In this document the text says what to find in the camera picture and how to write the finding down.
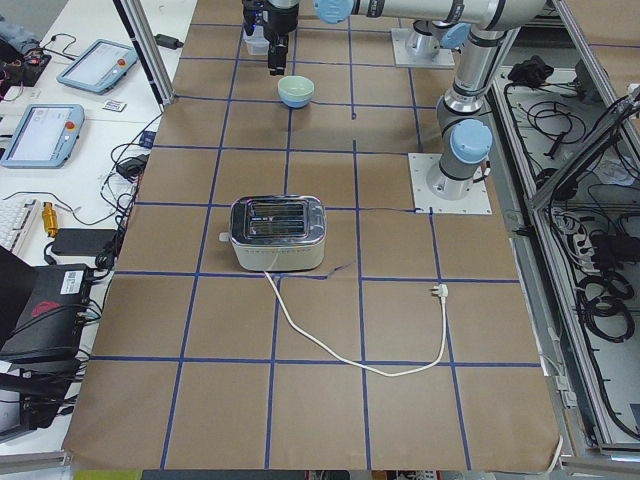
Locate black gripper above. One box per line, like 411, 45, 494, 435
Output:
242, 0, 299, 76

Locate green plastic bowl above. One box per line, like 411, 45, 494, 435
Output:
277, 75, 315, 102

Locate blue plastic bowl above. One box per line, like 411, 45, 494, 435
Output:
278, 89, 315, 109

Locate clear plastic food container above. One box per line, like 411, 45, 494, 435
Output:
243, 25, 269, 56

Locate blue teach pendant far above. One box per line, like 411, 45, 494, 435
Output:
56, 39, 138, 94

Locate blue teach pendant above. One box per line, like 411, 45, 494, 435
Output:
56, 39, 138, 94
1, 104, 85, 169

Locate cream and chrome toaster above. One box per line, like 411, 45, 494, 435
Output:
219, 195, 327, 272

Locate blue teach pendant near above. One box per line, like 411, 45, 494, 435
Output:
1, 104, 85, 169

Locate white keyboard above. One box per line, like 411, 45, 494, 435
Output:
0, 198, 42, 256

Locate black computer box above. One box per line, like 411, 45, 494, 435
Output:
1, 248, 94, 364

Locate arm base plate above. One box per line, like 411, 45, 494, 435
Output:
408, 153, 492, 215
391, 28, 455, 70

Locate aluminium frame post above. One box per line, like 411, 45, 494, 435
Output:
112, 0, 175, 107

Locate white toaster power cord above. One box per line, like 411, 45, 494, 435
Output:
263, 269, 449, 378

